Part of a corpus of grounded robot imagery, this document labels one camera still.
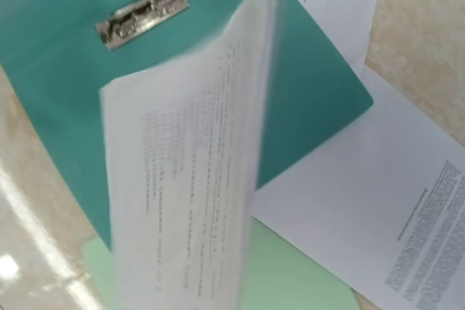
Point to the metal folder clip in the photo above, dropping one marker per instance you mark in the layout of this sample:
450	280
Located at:
135	19

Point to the light green clipboard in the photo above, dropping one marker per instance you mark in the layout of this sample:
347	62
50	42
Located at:
278	276

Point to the printed paper sheet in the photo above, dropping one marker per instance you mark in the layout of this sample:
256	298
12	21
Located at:
182	144

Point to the printed paper stack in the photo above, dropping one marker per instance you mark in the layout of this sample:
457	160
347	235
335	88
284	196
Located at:
380	205

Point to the dark green folder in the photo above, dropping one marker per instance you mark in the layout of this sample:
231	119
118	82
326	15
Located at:
57	64

